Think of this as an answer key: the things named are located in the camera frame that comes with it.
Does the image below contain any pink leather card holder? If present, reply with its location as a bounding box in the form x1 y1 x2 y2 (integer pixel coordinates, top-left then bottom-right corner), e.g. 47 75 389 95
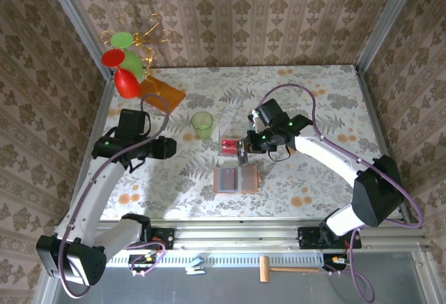
213 165 261 194

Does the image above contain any clear acrylic card box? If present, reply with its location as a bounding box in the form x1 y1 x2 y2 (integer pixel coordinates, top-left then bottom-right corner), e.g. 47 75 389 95
217 128 245 158

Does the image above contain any blue credit card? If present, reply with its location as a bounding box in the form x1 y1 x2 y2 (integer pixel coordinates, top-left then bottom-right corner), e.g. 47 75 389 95
218 167 238 192

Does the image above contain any green plastic cup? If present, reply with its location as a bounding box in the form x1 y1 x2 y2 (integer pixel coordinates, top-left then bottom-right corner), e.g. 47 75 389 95
190 111 214 140

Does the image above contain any red plastic wine glass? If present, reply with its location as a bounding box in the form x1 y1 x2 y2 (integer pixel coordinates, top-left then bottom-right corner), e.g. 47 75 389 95
101 49 141 100

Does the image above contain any green plastic wine glass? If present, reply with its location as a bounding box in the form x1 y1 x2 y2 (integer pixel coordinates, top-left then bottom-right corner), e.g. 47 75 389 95
110 31 145 81

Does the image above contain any perforated metal strip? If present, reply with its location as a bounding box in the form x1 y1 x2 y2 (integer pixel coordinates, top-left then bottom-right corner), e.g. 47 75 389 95
104 252 327 268

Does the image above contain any wooden mallet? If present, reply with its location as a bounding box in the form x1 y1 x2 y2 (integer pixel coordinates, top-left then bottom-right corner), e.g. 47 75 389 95
259 255 320 283

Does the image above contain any blue and white stapler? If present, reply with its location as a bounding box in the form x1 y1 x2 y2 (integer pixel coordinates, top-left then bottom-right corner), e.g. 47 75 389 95
185 257 206 276

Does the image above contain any grey metal shelf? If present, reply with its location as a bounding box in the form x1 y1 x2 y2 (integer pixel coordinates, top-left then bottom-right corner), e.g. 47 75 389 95
34 250 440 304

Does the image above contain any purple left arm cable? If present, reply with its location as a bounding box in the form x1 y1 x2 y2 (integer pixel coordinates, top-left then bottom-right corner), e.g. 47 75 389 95
58 93 171 300

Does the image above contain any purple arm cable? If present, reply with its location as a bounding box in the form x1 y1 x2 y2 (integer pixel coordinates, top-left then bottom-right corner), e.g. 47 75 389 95
259 83 424 301
58 93 171 300

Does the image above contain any orange rack base plate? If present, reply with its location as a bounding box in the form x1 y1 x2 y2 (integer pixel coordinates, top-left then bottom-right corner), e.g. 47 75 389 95
137 75 187 115

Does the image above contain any aluminium side rail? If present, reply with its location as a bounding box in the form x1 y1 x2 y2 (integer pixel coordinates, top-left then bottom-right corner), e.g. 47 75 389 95
66 73 118 225
354 66 421 223

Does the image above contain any aluminium front frame rail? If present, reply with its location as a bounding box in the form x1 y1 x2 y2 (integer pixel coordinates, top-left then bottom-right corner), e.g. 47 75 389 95
48 218 431 251

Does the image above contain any gold wire glass rack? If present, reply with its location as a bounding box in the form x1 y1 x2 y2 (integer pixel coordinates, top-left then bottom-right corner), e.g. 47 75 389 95
99 13 174 98

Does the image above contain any black wired connector block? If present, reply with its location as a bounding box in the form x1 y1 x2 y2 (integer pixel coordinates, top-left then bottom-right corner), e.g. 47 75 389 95
322 253 353 273
128 253 158 273

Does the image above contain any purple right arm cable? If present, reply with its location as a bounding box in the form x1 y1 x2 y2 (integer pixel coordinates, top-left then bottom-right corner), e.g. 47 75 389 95
259 83 424 301

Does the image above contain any aluminium corner post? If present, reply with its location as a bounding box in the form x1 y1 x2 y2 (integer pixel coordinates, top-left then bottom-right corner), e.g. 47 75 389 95
355 0 424 71
38 0 114 79

